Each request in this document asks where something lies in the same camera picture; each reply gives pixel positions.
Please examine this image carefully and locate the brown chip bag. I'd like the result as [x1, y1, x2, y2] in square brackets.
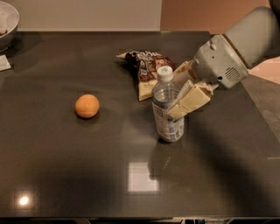
[117, 51, 175, 101]

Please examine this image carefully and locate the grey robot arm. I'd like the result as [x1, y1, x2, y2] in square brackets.
[167, 0, 280, 119]

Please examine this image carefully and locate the orange fruit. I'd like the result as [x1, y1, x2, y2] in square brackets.
[74, 94, 100, 119]

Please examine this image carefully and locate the clear plastic water bottle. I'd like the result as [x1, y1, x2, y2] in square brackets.
[151, 66, 185, 143]

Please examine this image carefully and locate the grey metal bowl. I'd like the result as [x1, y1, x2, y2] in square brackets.
[0, 1, 20, 52]

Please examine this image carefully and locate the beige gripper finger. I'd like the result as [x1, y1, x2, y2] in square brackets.
[167, 80, 219, 119]
[173, 60, 196, 81]

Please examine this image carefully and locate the white paper napkin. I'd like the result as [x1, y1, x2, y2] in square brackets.
[0, 55, 11, 71]

